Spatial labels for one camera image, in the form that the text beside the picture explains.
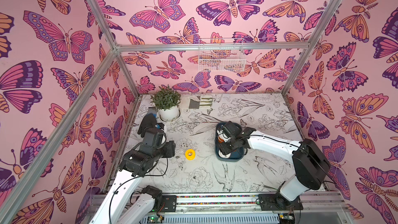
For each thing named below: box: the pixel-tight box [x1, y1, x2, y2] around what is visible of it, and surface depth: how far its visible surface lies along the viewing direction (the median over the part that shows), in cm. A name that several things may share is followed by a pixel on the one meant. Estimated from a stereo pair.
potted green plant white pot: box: [150, 84, 182, 123], surface depth 95 cm
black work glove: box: [137, 113, 158, 138], surface depth 106 cm
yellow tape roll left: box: [185, 148, 196, 161], surface depth 91 cm
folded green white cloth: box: [188, 95, 213, 110], surface depth 116 cm
